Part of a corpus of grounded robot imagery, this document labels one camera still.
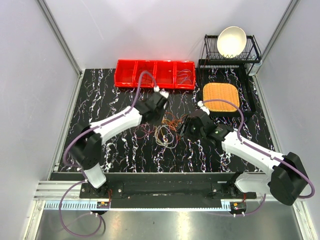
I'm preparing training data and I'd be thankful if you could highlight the white cable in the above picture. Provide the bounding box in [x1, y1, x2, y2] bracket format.
[154, 124, 178, 150]

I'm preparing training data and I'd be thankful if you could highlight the yellow cable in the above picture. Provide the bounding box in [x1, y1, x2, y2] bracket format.
[156, 124, 171, 146]

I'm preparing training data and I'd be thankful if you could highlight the thin purple cable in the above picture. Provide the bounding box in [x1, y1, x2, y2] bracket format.
[177, 68, 195, 85]

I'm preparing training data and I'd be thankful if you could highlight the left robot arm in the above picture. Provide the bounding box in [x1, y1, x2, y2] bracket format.
[63, 90, 169, 198]

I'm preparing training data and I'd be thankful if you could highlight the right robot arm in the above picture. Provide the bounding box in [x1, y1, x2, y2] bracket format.
[178, 109, 310, 206]

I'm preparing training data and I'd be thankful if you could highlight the red bin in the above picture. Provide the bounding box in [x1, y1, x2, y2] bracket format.
[155, 60, 175, 89]
[174, 61, 196, 90]
[135, 60, 156, 88]
[114, 59, 137, 88]

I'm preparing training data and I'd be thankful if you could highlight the black tray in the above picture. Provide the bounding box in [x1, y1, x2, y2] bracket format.
[195, 59, 256, 118]

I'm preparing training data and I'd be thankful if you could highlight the white cup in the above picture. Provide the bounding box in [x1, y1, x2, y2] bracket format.
[247, 60, 263, 77]

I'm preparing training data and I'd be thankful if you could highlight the white bowl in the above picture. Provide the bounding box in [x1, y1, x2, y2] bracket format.
[217, 26, 247, 58]

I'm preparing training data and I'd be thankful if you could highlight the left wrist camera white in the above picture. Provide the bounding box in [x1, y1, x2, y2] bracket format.
[153, 86, 169, 99]

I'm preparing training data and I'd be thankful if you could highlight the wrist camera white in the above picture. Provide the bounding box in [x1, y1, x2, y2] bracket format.
[197, 101, 210, 116]
[153, 86, 169, 99]

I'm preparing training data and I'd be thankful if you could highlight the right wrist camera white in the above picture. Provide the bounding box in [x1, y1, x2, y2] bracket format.
[197, 101, 210, 116]

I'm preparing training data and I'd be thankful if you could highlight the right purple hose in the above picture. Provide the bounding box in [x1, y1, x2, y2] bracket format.
[203, 99, 316, 217]

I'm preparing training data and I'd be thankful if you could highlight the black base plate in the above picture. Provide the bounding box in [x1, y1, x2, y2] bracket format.
[79, 172, 257, 200]

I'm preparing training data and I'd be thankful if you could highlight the black wire dish rack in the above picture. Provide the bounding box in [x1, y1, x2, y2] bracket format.
[201, 34, 262, 65]

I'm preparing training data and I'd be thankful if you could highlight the grey slotted cable duct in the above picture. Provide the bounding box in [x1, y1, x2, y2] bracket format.
[43, 199, 247, 211]

